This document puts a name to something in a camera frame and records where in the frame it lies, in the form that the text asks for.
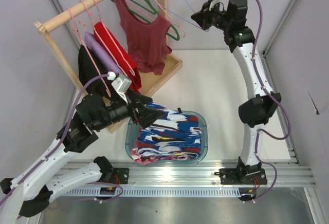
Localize blue patterned trousers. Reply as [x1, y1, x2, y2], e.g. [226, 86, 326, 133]
[132, 100, 203, 162]

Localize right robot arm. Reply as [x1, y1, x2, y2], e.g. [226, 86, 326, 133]
[191, 0, 281, 185]

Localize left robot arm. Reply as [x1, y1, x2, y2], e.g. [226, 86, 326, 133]
[1, 94, 164, 223]

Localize pink hanger with red garment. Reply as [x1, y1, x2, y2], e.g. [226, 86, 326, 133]
[93, 0, 137, 77]

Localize pink hanger with black garment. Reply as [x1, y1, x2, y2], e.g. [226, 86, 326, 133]
[66, 8, 114, 97]

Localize pink hanger with purple garment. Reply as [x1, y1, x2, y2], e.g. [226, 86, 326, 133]
[80, 0, 127, 76]

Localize teal plastic basket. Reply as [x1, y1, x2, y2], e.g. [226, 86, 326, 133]
[124, 108, 209, 165]

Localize wooden clothes rack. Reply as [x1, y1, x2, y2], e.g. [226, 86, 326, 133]
[32, 0, 184, 134]

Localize red garment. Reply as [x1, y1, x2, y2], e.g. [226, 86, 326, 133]
[94, 22, 142, 94]

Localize maroon tank top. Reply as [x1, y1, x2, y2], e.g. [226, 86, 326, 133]
[114, 0, 172, 75]

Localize black garment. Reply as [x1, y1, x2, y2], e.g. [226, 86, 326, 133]
[78, 44, 111, 100]

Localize purple garment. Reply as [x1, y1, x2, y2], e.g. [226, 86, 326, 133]
[84, 32, 123, 73]

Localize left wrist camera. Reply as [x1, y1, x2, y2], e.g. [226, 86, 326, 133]
[107, 71, 132, 104]

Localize pink empty wire hanger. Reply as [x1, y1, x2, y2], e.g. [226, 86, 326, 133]
[120, 0, 186, 38]

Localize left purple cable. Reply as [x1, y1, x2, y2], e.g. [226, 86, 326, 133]
[0, 72, 111, 204]

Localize white slotted cable duct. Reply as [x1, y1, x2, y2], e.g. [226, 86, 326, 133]
[64, 186, 241, 198]

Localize aluminium mounting rail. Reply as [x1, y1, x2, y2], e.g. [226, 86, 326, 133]
[111, 160, 316, 187]

